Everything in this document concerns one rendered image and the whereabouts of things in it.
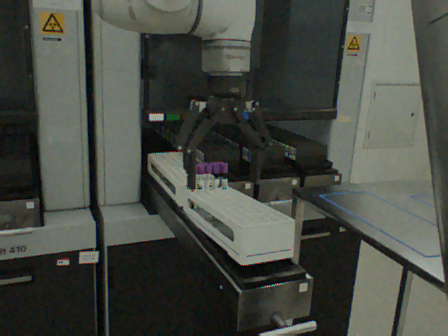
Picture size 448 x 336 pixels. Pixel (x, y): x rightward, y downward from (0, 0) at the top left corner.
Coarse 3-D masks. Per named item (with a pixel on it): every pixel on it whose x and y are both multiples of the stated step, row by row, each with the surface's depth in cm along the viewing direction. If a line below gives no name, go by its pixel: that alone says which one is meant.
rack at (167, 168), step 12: (156, 156) 120; (168, 156) 121; (180, 156) 121; (156, 168) 122; (168, 168) 109; (180, 168) 110; (156, 180) 115; (168, 180) 117; (180, 180) 101; (168, 192) 105; (180, 192) 97; (180, 204) 98
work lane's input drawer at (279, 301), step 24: (144, 168) 125; (144, 192) 121; (168, 216) 100; (192, 240) 85; (216, 264) 75; (240, 264) 76; (264, 264) 76; (288, 264) 76; (216, 288) 75; (240, 288) 68; (264, 288) 68; (288, 288) 70; (312, 288) 72; (240, 312) 68; (264, 312) 70; (288, 312) 72
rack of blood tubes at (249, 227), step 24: (192, 192) 91; (216, 192) 91; (192, 216) 90; (216, 216) 78; (240, 216) 75; (264, 216) 75; (288, 216) 74; (216, 240) 78; (240, 240) 69; (264, 240) 70; (288, 240) 72
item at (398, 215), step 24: (312, 192) 111; (336, 192) 112; (360, 192) 113; (384, 192) 114; (408, 192) 115; (432, 192) 116; (336, 216) 96; (360, 216) 96; (384, 216) 97; (408, 216) 98; (432, 216) 99; (384, 240) 85; (408, 240) 85; (432, 240) 86; (408, 264) 77; (432, 264) 76; (408, 288) 137
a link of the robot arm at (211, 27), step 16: (208, 0) 73; (224, 0) 74; (240, 0) 75; (208, 16) 74; (224, 16) 75; (240, 16) 76; (192, 32) 76; (208, 32) 77; (224, 32) 76; (240, 32) 77
